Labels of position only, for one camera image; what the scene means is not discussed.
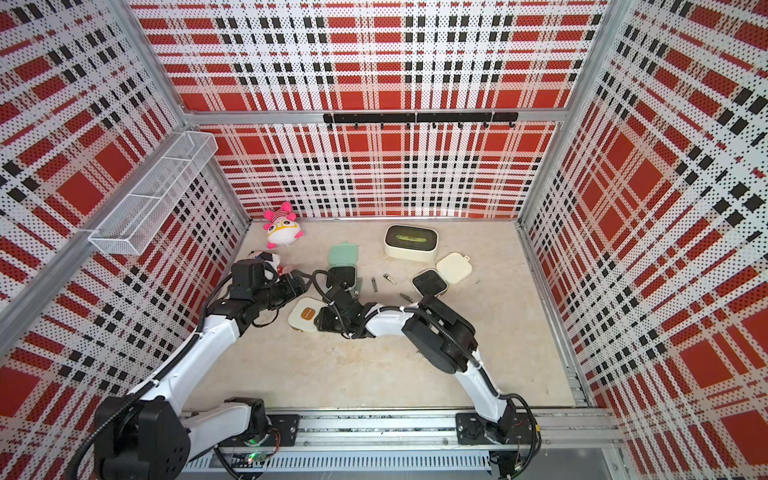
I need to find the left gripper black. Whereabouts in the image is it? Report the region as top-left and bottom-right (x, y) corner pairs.
(253, 269), (314, 312)

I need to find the cream case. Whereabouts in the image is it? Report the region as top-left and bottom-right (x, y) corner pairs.
(411, 252), (473, 296)
(288, 297), (326, 333)

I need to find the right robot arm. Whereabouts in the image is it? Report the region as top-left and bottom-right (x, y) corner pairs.
(317, 286), (516, 432)

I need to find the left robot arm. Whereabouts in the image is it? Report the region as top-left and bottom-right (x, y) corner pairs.
(65, 252), (311, 479)

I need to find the green nail clipper case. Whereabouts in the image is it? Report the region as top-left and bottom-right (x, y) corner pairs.
(326, 242), (359, 290)

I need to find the pink doll red dress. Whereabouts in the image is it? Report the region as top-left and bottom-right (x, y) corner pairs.
(249, 251), (281, 276)

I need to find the pink owl plush toy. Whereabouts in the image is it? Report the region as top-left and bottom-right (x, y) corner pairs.
(263, 202), (304, 249)

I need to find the cream tissue box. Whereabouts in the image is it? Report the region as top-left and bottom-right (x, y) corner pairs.
(384, 224), (439, 263)

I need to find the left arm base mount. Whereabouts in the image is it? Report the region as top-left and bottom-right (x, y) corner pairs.
(220, 414), (300, 448)

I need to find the white wire mesh basket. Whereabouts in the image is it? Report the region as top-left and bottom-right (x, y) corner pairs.
(88, 131), (217, 256)

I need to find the black wall hook rail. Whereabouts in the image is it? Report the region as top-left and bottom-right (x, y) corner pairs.
(322, 111), (520, 128)

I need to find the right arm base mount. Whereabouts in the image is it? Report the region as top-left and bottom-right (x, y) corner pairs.
(455, 413), (540, 446)

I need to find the aluminium front rail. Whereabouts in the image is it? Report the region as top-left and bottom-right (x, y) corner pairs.
(125, 409), (625, 475)

